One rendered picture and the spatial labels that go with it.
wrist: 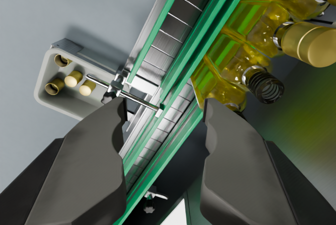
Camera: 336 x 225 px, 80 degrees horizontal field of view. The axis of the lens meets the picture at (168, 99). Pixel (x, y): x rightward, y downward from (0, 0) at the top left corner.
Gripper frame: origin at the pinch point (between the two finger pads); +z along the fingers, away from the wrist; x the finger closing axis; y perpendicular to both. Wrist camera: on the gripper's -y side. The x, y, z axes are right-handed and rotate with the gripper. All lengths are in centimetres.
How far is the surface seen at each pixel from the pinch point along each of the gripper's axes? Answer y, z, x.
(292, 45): -1.4, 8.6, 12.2
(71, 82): 17, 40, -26
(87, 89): 19.5, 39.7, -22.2
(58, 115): 32, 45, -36
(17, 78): 19, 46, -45
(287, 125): 13.2, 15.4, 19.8
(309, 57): -0.9, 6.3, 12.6
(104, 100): 11.9, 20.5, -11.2
